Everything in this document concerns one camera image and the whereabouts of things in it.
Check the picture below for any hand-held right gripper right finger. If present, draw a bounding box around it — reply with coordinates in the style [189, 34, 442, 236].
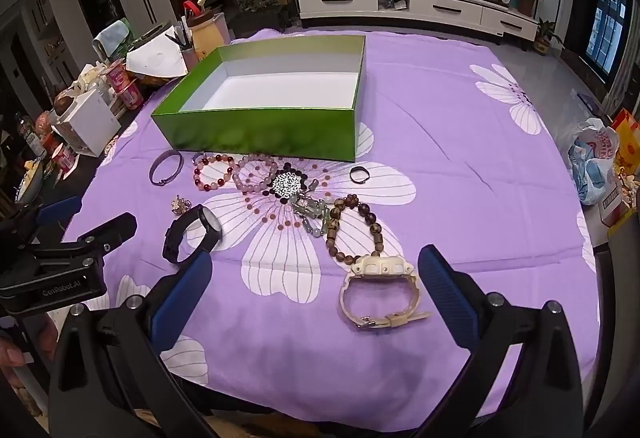
[417, 244, 586, 438]

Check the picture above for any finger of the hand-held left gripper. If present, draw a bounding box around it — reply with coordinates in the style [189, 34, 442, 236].
[32, 212, 138, 269]
[37, 195, 83, 226]

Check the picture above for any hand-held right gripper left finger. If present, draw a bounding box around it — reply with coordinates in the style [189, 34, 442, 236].
[47, 249, 216, 438]

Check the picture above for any cream wristwatch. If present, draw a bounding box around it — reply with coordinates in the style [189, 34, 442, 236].
[339, 254, 432, 330]

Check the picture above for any black wristwatch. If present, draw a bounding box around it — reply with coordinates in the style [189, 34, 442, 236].
[161, 204, 223, 265]

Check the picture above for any brown wooden bead bracelet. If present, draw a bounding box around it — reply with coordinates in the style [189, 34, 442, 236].
[325, 194, 385, 265]

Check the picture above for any grey metal bangle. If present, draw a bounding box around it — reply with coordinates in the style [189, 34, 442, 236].
[148, 149, 184, 186]

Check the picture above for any red and pink bead bracelet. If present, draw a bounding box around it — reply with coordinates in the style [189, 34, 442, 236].
[192, 153, 236, 193]

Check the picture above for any green jade bead bracelet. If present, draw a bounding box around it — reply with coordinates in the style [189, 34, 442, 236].
[290, 191, 331, 239]

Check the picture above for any pale pink bead bracelet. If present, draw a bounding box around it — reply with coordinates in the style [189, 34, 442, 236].
[231, 153, 281, 196]

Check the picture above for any green cardboard box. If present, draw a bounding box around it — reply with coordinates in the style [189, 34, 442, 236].
[151, 34, 367, 162]

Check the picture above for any person's left hand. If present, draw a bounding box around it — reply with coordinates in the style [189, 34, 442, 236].
[0, 313, 56, 399]

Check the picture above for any white cardboard box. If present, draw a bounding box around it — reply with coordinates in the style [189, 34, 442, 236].
[52, 90, 122, 157]

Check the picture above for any purple floral tablecloth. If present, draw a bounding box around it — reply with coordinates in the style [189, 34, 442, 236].
[65, 29, 601, 419]

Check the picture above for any pink yoghurt cup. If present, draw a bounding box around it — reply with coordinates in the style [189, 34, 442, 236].
[120, 81, 146, 111]
[107, 60, 135, 94]

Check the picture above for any white folded paper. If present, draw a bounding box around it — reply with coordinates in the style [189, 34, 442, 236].
[126, 34, 190, 79]

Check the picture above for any pen holder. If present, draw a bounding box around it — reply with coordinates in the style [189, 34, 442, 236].
[165, 21, 201, 72]

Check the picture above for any printed plastic bag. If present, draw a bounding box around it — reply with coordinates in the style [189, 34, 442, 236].
[567, 117, 621, 205]

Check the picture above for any yellow jar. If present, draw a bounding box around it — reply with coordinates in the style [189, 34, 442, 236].
[189, 13, 223, 62]

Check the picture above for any yellow carton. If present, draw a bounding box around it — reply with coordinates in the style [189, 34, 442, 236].
[602, 108, 640, 229]

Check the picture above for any small potted plant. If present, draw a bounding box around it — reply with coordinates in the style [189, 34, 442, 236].
[532, 18, 563, 55]

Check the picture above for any white television cabinet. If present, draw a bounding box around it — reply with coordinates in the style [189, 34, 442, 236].
[294, 0, 540, 38]

